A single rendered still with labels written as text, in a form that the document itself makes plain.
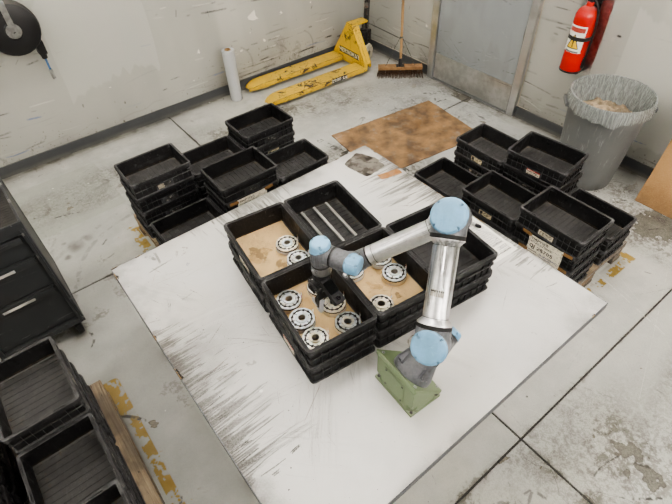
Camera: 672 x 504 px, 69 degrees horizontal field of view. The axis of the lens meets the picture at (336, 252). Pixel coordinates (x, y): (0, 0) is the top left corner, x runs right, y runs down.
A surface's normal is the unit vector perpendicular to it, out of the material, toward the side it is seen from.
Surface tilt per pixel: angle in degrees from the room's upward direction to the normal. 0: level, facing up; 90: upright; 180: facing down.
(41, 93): 90
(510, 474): 0
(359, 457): 0
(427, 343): 55
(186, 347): 0
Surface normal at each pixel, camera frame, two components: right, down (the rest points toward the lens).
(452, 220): -0.34, -0.13
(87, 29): 0.62, 0.54
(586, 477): -0.03, -0.70
